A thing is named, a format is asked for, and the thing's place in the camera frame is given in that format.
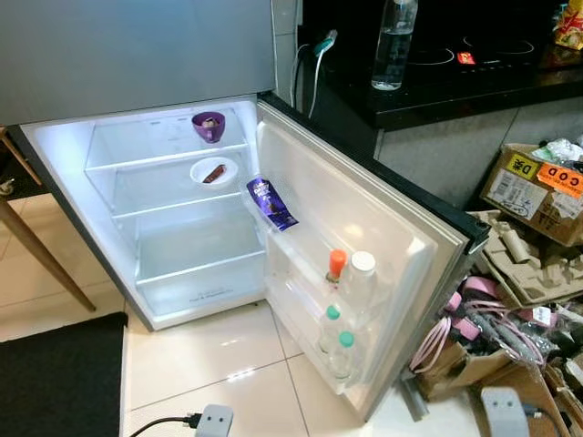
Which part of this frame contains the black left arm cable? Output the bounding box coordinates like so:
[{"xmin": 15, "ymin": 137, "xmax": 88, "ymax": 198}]
[{"xmin": 128, "ymin": 412, "xmax": 203, "ymax": 437}]

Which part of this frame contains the plain cardboard box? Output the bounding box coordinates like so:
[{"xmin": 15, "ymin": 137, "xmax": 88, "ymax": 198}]
[{"xmin": 547, "ymin": 355, "xmax": 583, "ymax": 429}]

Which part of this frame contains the large brown cardboard box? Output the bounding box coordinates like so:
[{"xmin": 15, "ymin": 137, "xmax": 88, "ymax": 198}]
[{"xmin": 414, "ymin": 341, "xmax": 547, "ymax": 437}]

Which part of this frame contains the light wooden dining table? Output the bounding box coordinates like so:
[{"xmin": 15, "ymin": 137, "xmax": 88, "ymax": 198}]
[{"xmin": 0, "ymin": 127, "xmax": 97, "ymax": 312}]

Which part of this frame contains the tall clear water bottle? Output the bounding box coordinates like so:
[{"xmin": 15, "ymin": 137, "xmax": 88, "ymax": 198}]
[{"xmin": 371, "ymin": 0, "xmax": 419, "ymax": 92}]

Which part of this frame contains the beige moulded pulp tray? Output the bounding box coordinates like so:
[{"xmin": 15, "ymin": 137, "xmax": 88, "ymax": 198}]
[{"xmin": 469, "ymin": 211, "xmax": 583, "ymax": 306}]

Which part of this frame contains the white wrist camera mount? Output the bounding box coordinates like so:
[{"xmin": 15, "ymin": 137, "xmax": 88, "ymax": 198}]
[
  {"xmin": 480, "ymin": 387, "xmax": 531, "ymax": 437},
  {"xmin": 194, "ymin": 403, "xmax": 235, "ymax": 437}
]

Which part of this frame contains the purple chocolate pack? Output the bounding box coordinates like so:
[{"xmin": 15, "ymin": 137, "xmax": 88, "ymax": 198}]
[{"xmin": 246, "ymin": 178, "xmax": 299, "ymax": 232}]

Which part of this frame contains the black-top kitchen counter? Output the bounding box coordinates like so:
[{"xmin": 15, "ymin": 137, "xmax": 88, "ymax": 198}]
[{"xmin": 296, "ymin": 0, "xmax": 583, "ymax": 210}]

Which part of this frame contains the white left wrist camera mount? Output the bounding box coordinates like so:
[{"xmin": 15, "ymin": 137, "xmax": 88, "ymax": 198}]
[{"xmin": 194, "ymin": 403, "xmax": 235, "ymax": 437}]

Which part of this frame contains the black induction hob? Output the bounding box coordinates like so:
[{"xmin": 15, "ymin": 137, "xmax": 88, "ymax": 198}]
[{"xmin": 401, "ymin": 27, "xmax": 570, "ymax": 83}]

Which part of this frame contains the purple bowl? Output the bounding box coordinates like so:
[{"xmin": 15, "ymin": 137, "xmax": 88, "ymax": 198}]
[{"xmin": 191, "ymin": 111, "xmax": 227, "ymax": 144}]

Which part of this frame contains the small orange-capped bottle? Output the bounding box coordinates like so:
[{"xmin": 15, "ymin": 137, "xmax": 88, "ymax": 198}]
[{"xmin": 325, "ymin": 249, "xmax": 349, "ymax": 288}]

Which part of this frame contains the yellow red snack pack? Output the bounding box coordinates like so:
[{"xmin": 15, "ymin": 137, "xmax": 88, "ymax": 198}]
[{"xmin": 554, "ymin": 0, "xmax": 583, "ymax": 51}]

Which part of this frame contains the clear fridge door shelf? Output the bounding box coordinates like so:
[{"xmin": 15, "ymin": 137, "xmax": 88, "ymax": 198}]
[
  {"xmin": 264, "ymin": 232, "xmax": 388, "ymax": 333},
  {"xmin": 271, "ymin": 282, "xmax": 370, "ymax": 394}
]

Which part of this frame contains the glass fridge shelf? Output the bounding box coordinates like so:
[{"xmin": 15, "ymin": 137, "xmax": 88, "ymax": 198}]
[
  {"xmin": 85, "ymin": 117, "xmax": 251, "ymax": 174},
  {"xmin": 109, "ymin": 159, "xmax": 261, "ymax": 219},
  {"xmin": 135, "ymin": 211, "xmax": 267, "ymax": 285}
]

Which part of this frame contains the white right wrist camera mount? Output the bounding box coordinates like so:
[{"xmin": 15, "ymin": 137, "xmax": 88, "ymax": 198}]
[{"xmin": 480, "ymin": 387, "xmax": 531, "ymax": 437}]

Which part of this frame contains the cardboard box with stickers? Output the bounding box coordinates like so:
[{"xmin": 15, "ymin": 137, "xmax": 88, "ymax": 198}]
[{"xmin": 480, "ymin": 144, "xmax": 583, "ymax": 247}]

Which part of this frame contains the brown chocolate bar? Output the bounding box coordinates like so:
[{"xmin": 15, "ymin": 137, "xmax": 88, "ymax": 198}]
[{"xmin": 202, "ymin": 164, "xmax": 227, "ymax": 185}]

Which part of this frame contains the pink cable bundle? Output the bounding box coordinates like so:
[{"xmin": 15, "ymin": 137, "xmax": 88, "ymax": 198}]
[{"xmin": 410, "ymin": 276, "xmax": 561, "ymax": 374}]

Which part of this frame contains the plain black floor mat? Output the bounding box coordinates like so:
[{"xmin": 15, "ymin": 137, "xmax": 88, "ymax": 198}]
[{"xmin": 0, "ymin": 312, "xmax": 128, "ymax": 437}]

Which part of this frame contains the teal white charger cable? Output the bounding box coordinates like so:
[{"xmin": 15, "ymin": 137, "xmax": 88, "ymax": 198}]
[{"xmin": 291, "ymin": 29, "xmax": 340, "ymax": 119}]

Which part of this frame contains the green-capped clear bottle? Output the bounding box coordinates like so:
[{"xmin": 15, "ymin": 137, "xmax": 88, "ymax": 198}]
[
  {"xmin": 317, "ymin": 305, "xmax": 345, "ymax": 361},
  {"xmin": 328, "ymin": 330, "xmax": 358, "ymax": 381}
]

